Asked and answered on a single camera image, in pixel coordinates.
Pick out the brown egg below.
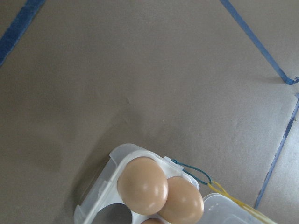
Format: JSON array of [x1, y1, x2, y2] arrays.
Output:
[[158, 176, 204, 224], [141, 218, 164, 224], [117, 157, 168, 215]]

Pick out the clear plastic egg box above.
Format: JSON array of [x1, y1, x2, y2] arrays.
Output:
[[74, 144, 271, 224]]

